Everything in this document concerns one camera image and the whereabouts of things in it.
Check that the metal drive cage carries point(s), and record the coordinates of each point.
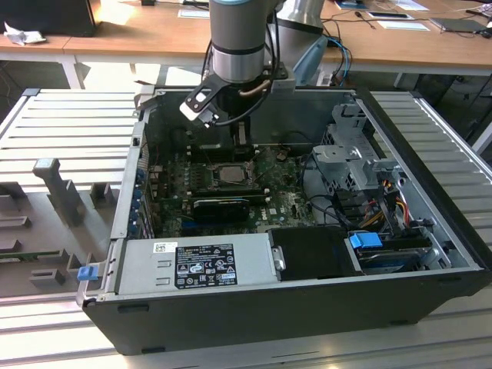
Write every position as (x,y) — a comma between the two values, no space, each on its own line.
(338,153)

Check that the dark grey notebook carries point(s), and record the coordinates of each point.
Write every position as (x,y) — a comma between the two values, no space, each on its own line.
(459,25)

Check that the grey power supply unit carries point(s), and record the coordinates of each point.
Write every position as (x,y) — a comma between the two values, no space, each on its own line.
(142,269)

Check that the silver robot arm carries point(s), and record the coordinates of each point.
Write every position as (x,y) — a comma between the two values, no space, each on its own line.
(238,38)

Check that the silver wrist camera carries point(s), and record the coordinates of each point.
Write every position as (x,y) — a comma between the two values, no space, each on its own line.
(198,102)

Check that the round coin cell battery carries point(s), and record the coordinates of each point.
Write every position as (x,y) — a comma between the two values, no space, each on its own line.
(281,155)

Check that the black box on desk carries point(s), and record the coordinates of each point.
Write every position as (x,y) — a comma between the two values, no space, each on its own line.
(46,17)

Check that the green motherboard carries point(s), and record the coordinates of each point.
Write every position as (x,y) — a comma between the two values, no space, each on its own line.
(284,200)

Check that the black RAM slot bank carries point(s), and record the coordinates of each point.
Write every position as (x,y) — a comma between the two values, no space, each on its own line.
(207,153)
(230,192)

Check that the wooden desk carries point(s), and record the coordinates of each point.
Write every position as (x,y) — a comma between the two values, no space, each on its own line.
(34,50)
(384,46)

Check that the black plastic shroud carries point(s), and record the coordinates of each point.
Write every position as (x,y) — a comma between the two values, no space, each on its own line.
(311,253)

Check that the white paper sheet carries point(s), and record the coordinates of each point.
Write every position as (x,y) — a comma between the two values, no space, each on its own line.
(194,12)
(403,25)

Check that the blue case latch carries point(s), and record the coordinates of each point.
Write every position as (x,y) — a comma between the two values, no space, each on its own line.
(87,273)

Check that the black graphics card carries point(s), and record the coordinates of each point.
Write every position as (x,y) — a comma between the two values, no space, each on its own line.
(221,209)

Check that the grey parts rack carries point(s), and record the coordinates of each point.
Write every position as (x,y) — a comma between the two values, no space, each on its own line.
(57,184)

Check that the blue disk carrier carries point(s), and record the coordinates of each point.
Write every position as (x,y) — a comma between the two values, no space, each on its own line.
(365,241)

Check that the small square CPU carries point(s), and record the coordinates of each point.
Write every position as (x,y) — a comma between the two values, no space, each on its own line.
(232,173)

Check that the green RAM stick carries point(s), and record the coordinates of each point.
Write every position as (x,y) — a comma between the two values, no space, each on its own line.
(27,254)

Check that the black open PC case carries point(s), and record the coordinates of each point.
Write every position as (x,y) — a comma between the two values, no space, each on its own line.
(269,319)

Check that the grey wrist camera block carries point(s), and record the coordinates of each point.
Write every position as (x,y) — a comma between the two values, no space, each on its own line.
(283,81)

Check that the white smartphone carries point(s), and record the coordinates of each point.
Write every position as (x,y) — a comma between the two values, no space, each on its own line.
(388,15)

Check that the crumpled white paper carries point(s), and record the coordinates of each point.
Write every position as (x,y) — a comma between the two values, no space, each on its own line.
(23,36)

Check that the CPU socket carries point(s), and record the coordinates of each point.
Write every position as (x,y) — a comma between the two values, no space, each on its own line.
(210,180)

